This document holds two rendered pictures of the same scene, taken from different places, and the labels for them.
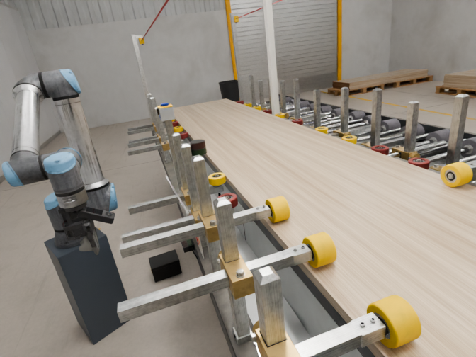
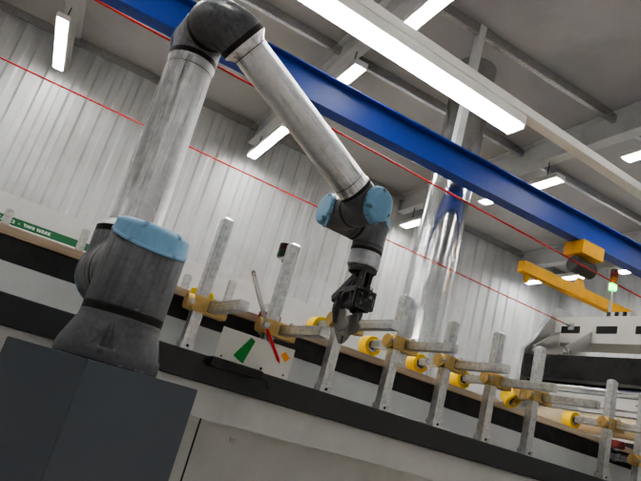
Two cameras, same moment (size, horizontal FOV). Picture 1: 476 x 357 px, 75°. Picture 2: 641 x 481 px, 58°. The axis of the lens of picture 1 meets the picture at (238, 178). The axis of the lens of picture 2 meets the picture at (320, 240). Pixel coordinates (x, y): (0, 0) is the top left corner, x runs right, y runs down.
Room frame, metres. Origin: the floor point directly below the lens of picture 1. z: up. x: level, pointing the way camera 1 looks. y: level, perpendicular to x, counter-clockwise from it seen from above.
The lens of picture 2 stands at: (1.38, 2.07, 0.61)
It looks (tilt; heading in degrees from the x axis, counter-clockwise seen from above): 17 degrees up; 260
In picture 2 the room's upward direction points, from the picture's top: 16 degrees clockwise
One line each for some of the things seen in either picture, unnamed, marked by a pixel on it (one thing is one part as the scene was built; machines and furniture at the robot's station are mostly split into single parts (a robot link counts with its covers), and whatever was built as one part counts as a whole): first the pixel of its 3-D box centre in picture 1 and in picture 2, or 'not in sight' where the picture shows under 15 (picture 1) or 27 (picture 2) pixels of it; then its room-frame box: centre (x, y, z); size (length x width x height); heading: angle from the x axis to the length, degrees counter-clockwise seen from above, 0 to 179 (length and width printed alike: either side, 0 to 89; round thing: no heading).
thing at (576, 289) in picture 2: not in sight; (578, 291); (-2.49, -3.32, 2.65); 1.70 x 0.09 x 0.32; 12
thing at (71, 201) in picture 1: (72, 197); (364, 262); (0.97, 0.56, 1.05); 0.10 x 0.09 x 0.05; 16
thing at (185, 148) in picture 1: (195, 201); (275, 311); (1.12, 0.18, 0.90); 0.04 x 0.04 x 0.48; 16
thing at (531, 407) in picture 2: not in sight; (532, 402); (-0.08, -0.16, 0.92); 0.04 x 0.04 x 0.48; 16
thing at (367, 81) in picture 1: (380, 78); not in sight; (8.59, -4.13, 0.23); 2.42 x 0.76 x 0.17; 104
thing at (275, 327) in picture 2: (200, 216); (275, 329); (1.10, 0.17, 0.85); 0.14 x 0.06 x 0.05; 16
